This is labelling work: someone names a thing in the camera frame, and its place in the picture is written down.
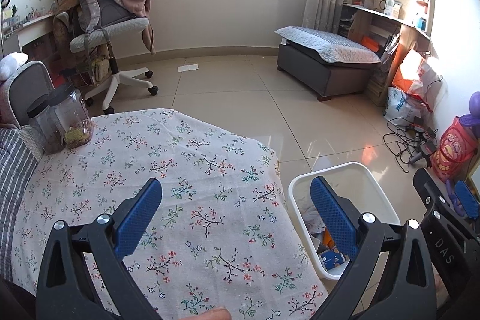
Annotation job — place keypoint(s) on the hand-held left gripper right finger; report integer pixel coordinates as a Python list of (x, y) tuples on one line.
[(332, 215)]

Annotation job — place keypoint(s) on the wooden shelf desk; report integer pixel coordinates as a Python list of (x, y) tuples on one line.
[(397, 39)]

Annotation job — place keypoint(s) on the white desk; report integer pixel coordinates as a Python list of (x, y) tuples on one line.
[(33, 29)]

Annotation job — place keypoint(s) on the orange and white shopping bag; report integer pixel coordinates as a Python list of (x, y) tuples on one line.
[(416, 76)]

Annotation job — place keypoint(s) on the clear jar dark contents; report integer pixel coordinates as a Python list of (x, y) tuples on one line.
[(47, 128)]

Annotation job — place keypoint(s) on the grey ottoman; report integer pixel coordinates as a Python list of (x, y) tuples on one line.
[(330, 78)]

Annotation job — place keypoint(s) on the person's right hand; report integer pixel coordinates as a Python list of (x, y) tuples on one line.
[(439, 284)]

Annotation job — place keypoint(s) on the white paper scraps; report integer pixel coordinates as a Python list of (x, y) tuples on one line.
[(187, 68)]

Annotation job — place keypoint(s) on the quilted ottoman cover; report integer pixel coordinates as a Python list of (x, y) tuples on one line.
[(330, 44)]

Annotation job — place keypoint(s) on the grey striped sofa cover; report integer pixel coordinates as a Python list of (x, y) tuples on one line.
[(15, 200)]

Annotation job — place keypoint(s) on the white plush pillow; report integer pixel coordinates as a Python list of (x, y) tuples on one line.
[(11, 65)]

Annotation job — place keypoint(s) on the grey backpack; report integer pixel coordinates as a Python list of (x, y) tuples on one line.
[(105, 9)]

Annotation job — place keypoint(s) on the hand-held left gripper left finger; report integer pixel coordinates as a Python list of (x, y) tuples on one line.
[(138, 217)]

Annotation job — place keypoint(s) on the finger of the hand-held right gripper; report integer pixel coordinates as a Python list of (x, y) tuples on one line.
[(431, 188), (468, 198)]

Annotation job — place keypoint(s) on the white office chair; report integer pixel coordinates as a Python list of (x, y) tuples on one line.
[(112, 31)]

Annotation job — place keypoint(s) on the orange carrot-shaped wrapper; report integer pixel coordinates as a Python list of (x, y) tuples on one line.
[(328, 239)]

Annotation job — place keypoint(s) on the person's left hand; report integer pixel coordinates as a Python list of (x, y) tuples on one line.
[(213, 314)]

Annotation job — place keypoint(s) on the white trash bin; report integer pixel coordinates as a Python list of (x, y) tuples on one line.
[(371, 192)]

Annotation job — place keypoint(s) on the grey sofa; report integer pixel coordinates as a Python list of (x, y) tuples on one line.
[(30, 87)]

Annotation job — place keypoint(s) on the blue box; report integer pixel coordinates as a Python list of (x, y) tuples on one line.
[(332, 260)]

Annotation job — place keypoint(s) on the red printed bag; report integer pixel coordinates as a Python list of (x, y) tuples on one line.
[(453, 151)]

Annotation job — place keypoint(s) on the clear jar yellowish contents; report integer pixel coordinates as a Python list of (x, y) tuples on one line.
[(75, 121)]

